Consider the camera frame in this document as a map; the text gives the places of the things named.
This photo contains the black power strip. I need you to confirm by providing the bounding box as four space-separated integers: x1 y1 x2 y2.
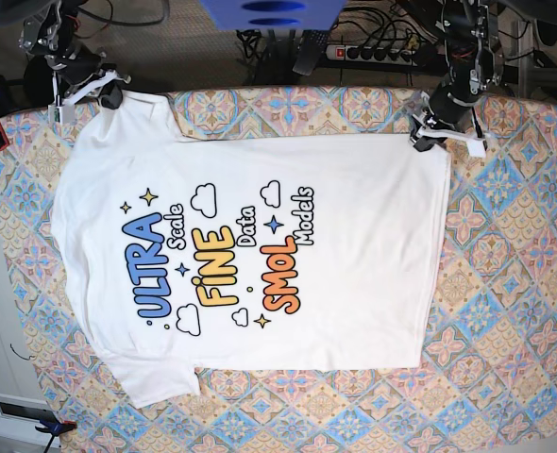
325 44 416 66

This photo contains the blue orange clamp lower left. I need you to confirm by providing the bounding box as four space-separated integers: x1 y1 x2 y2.
0 414 77 438

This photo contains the black round stool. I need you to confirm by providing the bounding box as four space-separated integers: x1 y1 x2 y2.
23 57 54 108

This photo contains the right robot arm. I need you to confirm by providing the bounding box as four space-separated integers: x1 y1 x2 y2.
19 1 130 124

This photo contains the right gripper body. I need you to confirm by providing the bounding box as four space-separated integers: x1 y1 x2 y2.
44 54 108 122

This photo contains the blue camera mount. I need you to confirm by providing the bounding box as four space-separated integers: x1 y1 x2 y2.
200 0 346 31

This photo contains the white printed T-shirt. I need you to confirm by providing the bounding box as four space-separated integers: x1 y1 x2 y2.
51 92 451 407

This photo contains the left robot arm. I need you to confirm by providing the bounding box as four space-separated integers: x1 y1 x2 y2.
410 1 504 158

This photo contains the white wall socket box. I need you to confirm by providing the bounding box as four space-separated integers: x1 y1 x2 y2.
0 394 57 446

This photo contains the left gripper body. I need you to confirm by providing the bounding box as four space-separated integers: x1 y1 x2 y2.
410 87 487 156

